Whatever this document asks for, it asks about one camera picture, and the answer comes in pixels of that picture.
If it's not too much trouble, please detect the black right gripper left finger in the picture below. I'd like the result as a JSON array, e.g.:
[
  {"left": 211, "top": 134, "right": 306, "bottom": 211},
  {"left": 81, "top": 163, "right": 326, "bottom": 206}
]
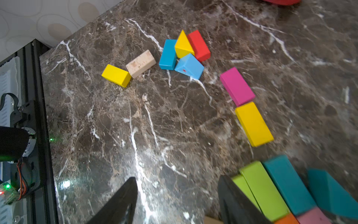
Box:
[{"left": 88, "top": 177, "right": 138, "bottom": 224}]

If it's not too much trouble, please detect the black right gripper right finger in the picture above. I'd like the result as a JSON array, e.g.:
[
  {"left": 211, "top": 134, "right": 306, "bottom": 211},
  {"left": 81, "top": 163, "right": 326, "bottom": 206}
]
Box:
[{"left": 218, "top": 175, "right": 271, "bottom": 224}]

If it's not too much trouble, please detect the lime green block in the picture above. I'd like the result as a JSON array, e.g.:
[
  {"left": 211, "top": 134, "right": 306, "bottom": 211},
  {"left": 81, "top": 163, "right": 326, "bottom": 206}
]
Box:
[
  {"left": 240, "top": 161, "right": 291, "bottom": 222},
  {"left": 232, "top": 175, "right": 261, "bottom": 211}
]

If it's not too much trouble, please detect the orange-red rectangular block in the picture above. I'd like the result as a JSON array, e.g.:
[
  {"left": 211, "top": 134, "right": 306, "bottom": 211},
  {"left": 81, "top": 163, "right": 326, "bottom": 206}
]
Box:
[{"left": 274, "top": 213, "right": 299, "bottom": 224}]

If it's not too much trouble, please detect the teal rectangular block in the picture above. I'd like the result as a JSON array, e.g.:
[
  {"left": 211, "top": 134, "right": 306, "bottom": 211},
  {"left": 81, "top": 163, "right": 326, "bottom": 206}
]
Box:
[
  {"left": 159, "top": 39, "right": 177, "bottom": 70},
  {"left": 263, "top": 155, "right": 317, "bottom": 216}
]

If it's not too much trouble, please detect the pink rectangular block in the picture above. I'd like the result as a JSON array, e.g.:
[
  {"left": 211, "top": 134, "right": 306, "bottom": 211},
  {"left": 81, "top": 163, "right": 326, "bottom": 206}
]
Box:
[{"left": 297, "top": 207, "right": 332, "bottom": 224}]

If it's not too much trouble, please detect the yellow rectangular block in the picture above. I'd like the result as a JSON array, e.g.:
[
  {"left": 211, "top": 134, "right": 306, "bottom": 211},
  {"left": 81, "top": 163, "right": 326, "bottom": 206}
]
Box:
[
  {"left": 235, "top": 102, "right": 274, "bottom": 147},
  {"left": 102, "top": 64, "right": 131, "bottom": 88}
]

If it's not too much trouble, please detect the teal triangular block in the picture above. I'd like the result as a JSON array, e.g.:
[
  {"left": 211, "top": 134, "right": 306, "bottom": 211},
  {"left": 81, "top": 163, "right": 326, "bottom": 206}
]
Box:
[{"left": 307, "top": 169, "right": 358, "bottom": 220}]

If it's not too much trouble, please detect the magenta rectangular block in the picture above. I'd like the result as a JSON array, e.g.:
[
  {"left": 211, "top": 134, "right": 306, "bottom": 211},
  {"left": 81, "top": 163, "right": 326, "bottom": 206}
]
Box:
[{"left": 220, "top": 67, "right": 255, "bottom": 107}]

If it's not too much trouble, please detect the natural wood triangular block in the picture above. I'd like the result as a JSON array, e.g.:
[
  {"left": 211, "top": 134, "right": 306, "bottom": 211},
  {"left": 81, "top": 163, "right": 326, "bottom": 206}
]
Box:
[{"left": 203, "top": 216, "right": 224, "bottom": 224}]

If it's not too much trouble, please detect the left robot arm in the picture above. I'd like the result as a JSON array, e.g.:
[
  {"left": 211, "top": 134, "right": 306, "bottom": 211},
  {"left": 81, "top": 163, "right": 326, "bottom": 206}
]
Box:
[{"left": 1, "top": 127, "right": 36, "bottom": 162}]

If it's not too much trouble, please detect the light blue triangular block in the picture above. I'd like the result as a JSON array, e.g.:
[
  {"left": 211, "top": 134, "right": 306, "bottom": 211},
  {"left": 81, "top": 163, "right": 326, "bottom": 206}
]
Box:
[{"left": 174, "top": 53, "right": 204, "bottom": 80}]

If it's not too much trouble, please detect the red rectangular block upper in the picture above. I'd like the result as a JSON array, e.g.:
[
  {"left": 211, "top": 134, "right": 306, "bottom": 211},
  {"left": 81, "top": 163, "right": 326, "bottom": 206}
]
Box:
[{"left": 187, "top": 30, "right": 211, "bottom": 63}]

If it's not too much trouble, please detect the yellow triangular block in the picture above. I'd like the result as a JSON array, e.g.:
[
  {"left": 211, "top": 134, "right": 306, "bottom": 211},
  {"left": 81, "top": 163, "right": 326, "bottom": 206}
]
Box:
[{"left": 174, "top": 30, "right": 195, "bottom": 58}]

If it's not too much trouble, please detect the red polka dot toy toaster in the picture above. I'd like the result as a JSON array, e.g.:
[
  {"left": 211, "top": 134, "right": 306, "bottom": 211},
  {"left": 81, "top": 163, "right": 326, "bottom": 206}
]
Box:
[{"left": 264, "top": 0, "right": 301, "bottom": 6}]

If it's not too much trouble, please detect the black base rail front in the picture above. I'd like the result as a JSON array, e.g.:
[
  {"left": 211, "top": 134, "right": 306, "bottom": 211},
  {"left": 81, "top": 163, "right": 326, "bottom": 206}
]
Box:
[{"left": 1, "top": 40, "right": 59, "bottom": 224}]

